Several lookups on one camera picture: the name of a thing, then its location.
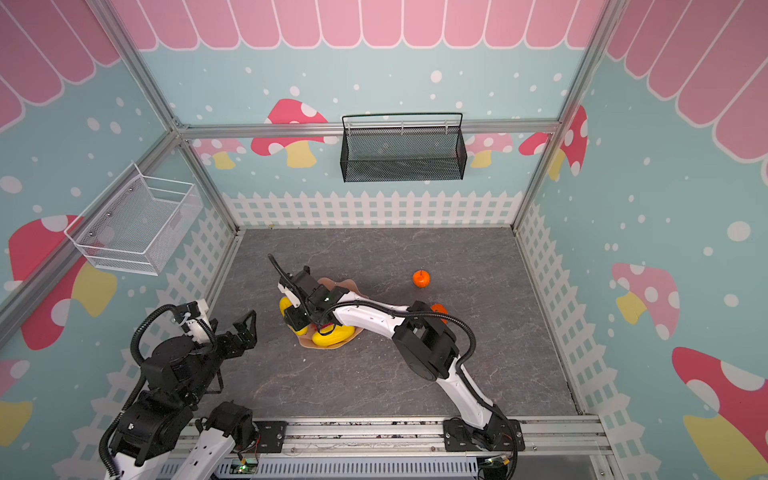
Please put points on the yellow fake fruit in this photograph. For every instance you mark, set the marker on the yellow fake fruit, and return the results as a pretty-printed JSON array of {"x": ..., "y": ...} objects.
[
  {"x": 294, "y": 317},
  {"x": 340, "y": 336}
]

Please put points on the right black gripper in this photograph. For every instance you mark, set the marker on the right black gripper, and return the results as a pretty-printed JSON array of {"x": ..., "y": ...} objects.
[{"x": 294, "y": 286}]

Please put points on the black mounting plate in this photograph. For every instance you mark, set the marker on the black mounting plate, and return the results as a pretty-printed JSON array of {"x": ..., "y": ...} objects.
[
  {"x": 497, "y": 435},
  {"x": 265, "y": 437}
]

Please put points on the large orange fake orange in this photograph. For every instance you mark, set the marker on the large orange fake orange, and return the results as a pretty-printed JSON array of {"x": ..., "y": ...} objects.
[{"x": 440, "y": 309}]

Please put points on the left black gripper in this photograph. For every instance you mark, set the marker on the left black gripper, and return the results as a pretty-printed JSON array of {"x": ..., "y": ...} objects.
[{"x": 248, "y": 337}]

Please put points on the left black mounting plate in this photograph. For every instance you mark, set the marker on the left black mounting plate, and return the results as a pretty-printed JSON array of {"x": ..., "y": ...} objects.
[{"x": 265, "y": 437}]

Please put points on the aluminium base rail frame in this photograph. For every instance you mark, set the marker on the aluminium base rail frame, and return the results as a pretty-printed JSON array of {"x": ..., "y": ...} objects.
[{"x": 412, "y": 447}]

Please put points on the small orange fake tangerine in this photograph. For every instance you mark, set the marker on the small orange fake tangerine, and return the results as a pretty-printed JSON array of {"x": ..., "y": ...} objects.
[{"x": 421, "y": 278}]

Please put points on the black wire mesh basket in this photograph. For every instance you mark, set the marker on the black wire mesh basket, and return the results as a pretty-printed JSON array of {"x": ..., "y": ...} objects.
[{"x": 400, "y": 147}]

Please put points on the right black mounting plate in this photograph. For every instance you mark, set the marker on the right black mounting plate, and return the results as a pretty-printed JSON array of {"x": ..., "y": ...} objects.
[{"x": 497, "y": 435}]

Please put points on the white wire mesh basket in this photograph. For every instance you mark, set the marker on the white wire mesh basket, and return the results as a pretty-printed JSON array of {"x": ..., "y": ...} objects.
[{"x": 136, "y": 225}]

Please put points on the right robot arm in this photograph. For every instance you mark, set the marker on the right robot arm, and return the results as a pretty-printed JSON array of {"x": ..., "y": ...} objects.
[{"x": 433, "y": 344}]

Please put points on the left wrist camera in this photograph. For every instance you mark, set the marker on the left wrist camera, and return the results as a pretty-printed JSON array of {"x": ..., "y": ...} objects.
[{"x": 191, "y": 317}]

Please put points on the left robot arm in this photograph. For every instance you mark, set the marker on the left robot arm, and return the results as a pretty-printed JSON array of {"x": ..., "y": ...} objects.
[{"x": 172, "y": 381}]

